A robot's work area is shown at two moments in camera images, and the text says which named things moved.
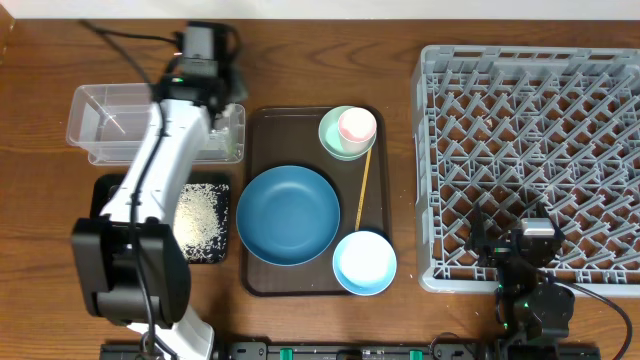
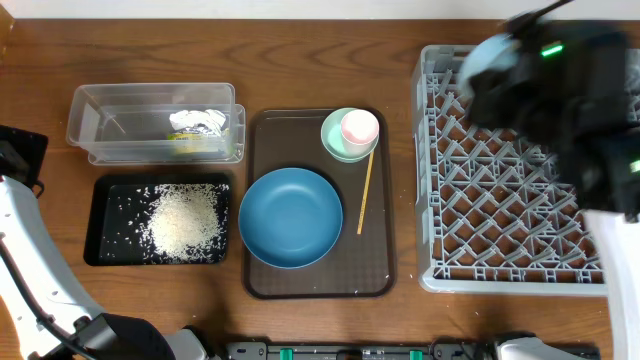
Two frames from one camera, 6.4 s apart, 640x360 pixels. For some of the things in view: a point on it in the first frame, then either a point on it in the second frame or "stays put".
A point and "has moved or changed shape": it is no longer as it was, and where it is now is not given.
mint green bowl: (330, 137) stays put
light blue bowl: (364, 263) → (497, 52)
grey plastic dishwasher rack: (515, 127) stays put
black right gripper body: (497, 250) → (529, 109)
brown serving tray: (291, 136) stays put
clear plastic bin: (109, 123) stays put
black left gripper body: (231, 80) → (27, 149)
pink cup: (357, 129) stays put
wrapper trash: (229, 108) has moved or changed shape
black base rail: (372, 351) stays put
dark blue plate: (288, 215) stays put
